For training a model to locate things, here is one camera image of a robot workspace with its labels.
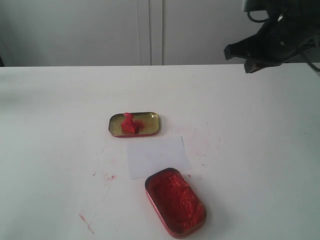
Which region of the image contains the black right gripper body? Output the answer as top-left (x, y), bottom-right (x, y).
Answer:
top-left (256, 0), bottom-right (320, 67)

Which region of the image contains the red rubber stamp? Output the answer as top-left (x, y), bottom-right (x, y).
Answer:
top-left (121, 112), bottom-right (139, 134)

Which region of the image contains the red ink pad tin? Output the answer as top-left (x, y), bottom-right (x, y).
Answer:
top-left (144, 167), bottom-right (207, 239)

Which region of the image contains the gold tin lid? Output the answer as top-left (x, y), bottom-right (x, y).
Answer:
top-left (108, 112), bottom-right (161, 138)

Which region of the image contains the white paper sheet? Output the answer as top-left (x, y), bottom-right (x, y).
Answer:
top-left (126, 136), bottom-right (192, 180)

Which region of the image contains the white cabinet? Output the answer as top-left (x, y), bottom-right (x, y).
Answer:
top-left (0, 0), bottom-right (260, 67)

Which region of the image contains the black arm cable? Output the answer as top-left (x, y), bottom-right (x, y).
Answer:
top-left (246, 4), bottom-right (320, 73)

